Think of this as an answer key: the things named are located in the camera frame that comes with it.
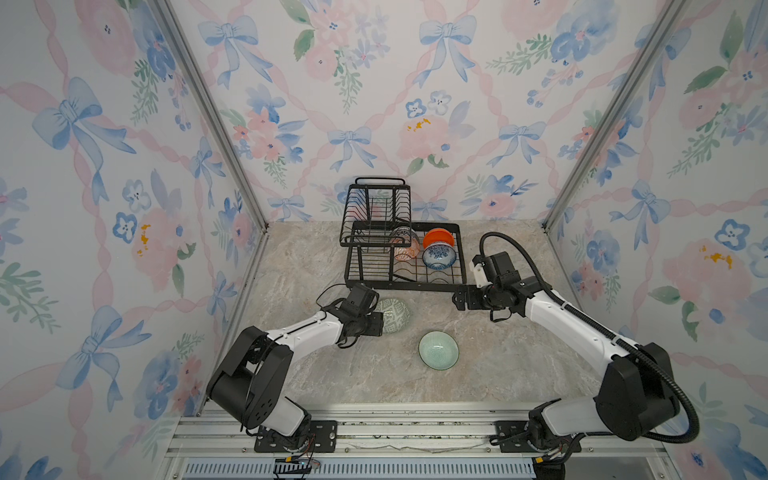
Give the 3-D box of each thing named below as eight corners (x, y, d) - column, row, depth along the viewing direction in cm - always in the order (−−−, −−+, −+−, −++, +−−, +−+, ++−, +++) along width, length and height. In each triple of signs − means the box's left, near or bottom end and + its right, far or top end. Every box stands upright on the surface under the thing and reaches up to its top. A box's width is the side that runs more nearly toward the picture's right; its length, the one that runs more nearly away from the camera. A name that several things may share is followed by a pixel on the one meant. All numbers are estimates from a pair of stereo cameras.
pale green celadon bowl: (419, 372, 86) (421, 366, 82) (417, 338, 92) (419, 331, 88) (458, 372, 86) (462, 366, 82) (453, 339, 93) (456, 331, 88)
